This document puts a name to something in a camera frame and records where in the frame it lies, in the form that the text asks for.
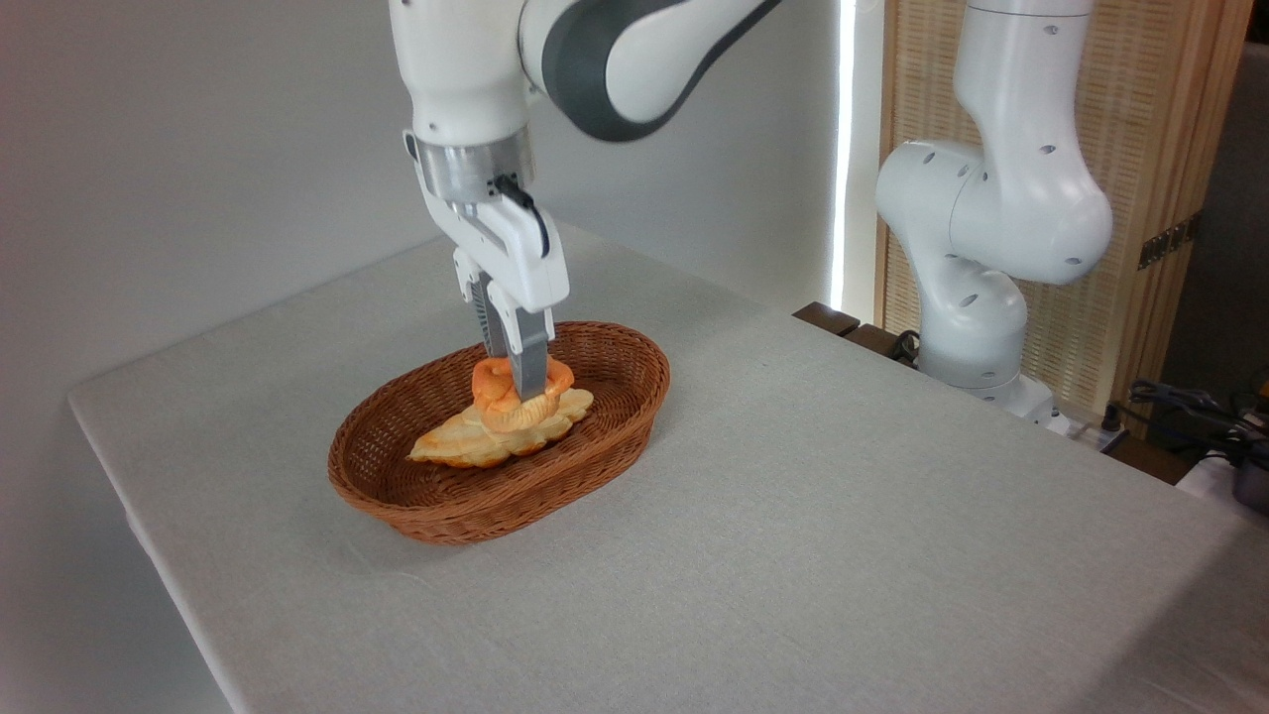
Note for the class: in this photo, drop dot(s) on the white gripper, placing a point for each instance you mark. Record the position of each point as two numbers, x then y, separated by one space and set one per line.
525 258

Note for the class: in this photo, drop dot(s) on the brown oval wicker basket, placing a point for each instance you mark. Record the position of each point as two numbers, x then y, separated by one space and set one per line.
446 508

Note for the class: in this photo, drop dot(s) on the long pale croissant bread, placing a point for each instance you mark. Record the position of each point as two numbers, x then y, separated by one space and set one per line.
456 446

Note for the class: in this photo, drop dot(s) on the light grey tablecloth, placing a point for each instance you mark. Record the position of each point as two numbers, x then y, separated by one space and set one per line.
793 545

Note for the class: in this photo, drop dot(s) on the black screen hinge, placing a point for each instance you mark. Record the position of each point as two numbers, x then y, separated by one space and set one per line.
1170 240

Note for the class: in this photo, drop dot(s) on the wooden bamboo folding screen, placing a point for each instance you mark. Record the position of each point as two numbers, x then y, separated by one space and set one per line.
1140 119

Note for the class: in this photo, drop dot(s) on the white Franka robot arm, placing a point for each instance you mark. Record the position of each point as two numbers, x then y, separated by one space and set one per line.
456 69

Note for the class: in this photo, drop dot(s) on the round orange bread roll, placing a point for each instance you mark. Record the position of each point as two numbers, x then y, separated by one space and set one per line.
493 394

